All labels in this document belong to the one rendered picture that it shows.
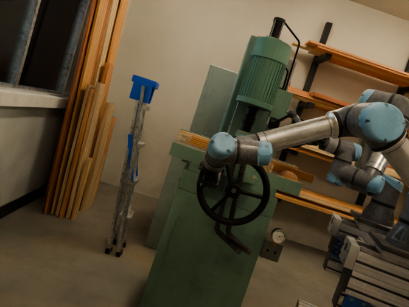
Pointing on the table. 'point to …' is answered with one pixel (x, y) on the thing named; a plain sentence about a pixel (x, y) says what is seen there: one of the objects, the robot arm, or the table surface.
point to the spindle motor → (264, 73)
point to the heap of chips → (289, 175)
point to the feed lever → (280, 119)
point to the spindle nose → (249, 119)
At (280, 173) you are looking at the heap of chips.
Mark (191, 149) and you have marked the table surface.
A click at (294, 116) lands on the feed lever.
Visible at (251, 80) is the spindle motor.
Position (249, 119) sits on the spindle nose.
